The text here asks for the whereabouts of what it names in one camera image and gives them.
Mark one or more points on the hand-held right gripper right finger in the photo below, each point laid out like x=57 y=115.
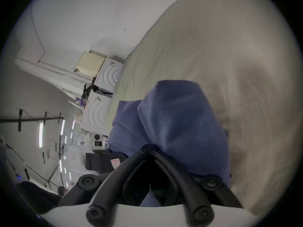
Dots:
x=180 y=174

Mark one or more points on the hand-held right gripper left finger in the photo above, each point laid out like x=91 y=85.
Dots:
x=118 y=174

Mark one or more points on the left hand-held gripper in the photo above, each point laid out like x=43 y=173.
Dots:
x=93 y=139

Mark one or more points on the blue garment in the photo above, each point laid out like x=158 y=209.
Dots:
x=175 y=122

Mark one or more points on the white washing machine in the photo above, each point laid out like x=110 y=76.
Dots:
x=110 y=74
x=95 y=112

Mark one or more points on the cream box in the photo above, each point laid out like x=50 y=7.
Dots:
x=91 y=63

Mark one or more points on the bed with beige sheet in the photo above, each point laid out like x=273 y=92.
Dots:
x=213 y=44

